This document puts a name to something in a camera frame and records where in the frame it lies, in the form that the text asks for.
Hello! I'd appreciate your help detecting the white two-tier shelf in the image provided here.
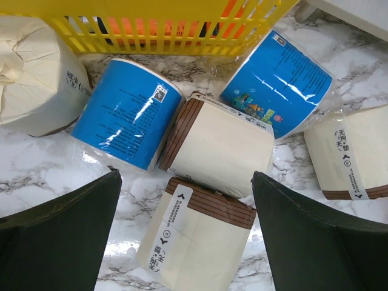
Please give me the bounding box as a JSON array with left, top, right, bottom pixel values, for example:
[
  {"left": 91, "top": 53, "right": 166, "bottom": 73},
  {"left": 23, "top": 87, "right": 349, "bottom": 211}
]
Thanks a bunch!
[{"left": 295, "top": 0, "right": 387, "bottom": 41}]

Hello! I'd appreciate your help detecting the orange box in basket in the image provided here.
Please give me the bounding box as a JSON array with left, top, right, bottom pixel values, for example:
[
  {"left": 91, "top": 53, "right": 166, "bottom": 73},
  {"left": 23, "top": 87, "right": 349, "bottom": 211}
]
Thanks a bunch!
[{"left": 97, "top": 1, "right": 236, "bottom": 38}]

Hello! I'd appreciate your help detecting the beige brown roll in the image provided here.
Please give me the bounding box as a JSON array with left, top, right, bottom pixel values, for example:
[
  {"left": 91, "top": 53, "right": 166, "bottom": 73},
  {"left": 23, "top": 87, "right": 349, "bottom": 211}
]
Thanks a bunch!
[
  {"left": 304, "top": 105, "right": 387, "bottom": 201},
  {"left": 159, "top": 92, "right": 275, "bottom": 198},
  {"left": 136, "top": 177, "right": 256, "bottom": 290}
]

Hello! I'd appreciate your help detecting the yellow plastic shopping basket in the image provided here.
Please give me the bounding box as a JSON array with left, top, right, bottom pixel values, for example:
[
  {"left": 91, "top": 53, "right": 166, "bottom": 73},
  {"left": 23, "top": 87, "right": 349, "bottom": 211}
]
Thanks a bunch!
[{"left": 1, "top": 1, "right": 296, "bottom": 56}]

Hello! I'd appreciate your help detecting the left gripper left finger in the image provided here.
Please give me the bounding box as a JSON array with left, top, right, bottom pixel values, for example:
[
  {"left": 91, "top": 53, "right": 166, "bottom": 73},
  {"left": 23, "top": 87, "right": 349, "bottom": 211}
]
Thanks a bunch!
[{"left": 1, "top": 168, "right": 122, "bottom": 290}]

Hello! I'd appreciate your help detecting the beige brown roll middle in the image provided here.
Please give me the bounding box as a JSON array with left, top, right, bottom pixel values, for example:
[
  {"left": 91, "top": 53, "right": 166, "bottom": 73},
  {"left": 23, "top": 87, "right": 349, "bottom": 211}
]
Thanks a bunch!
[{"left": 159, "top": 92, "right": 275, "bottom": 198}]

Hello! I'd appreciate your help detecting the beige brown roll front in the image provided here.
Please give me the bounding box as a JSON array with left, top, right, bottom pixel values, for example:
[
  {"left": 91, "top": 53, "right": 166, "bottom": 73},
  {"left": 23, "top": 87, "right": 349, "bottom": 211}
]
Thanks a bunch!
[{"left": 136, "top": 177, "right": 256, "bottom": 290}]

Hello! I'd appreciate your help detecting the blue roll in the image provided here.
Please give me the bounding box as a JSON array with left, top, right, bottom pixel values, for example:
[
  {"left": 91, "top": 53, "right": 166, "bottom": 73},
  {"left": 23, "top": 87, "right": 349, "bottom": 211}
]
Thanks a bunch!
[
  {"left": 220, "top": 30, "right": 341, "bottom": 139},
  {"left": 71, "top": 58, "right": 186, "bottom": 171}
]

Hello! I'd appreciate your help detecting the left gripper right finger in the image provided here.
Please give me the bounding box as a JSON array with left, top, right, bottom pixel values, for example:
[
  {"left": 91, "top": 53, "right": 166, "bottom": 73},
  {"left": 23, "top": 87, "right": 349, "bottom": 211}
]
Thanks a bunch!
[{"left": 252, "top": 172, "right": 387, "bottom": 290}]

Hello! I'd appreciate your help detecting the beige brown roll centre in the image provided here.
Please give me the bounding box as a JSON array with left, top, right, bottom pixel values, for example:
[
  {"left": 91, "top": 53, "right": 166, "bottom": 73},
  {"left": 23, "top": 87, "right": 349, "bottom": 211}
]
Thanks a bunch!
[{"left": 304, "top": 105, "right": 387, "bottom": 201}]

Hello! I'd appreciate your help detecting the beige roll near basket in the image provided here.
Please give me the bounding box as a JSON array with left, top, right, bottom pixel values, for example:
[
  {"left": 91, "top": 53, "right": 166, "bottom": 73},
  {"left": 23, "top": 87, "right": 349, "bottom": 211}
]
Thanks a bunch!
[{"left": 1, "top": 16, "right": 92, "bottom": 137}]

